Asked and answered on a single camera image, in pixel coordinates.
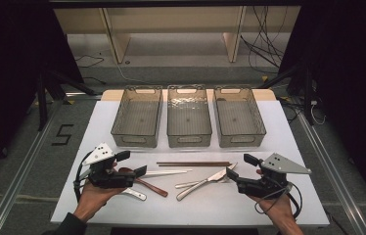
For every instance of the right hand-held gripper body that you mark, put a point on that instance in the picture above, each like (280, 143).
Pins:
(259, 186)

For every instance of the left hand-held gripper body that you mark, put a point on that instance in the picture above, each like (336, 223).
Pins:
(106, 178)

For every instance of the white ceramic spoon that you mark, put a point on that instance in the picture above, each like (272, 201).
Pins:
(137, 195)

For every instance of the silver metal knife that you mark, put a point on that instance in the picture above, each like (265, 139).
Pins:
(197, 186)

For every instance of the transparent grey plastic bin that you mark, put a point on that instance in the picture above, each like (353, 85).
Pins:
(137, 120)
(238, 120)
(189, 120)

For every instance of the brown wooden chopstick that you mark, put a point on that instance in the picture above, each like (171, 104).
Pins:
(194, 165)
(191, 162)

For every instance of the person's left hand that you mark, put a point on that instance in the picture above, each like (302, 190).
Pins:
(93, 199)

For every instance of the person's right hand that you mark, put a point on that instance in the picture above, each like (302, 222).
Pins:
(280, 209)

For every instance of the black tripod stand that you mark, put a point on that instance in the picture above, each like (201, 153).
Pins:
(307, 98)
(42, 104)

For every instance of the black curtain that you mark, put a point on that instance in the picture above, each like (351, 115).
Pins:
(5, 81)
(357, 81)

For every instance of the black overhead beam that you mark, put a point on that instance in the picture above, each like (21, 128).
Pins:
(171, 3)

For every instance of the aluminium floor rail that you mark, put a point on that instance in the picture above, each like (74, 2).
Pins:
(18, 182)
(337, 176)

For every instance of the light wooden desk frame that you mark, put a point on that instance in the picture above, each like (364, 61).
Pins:
(171, 19)

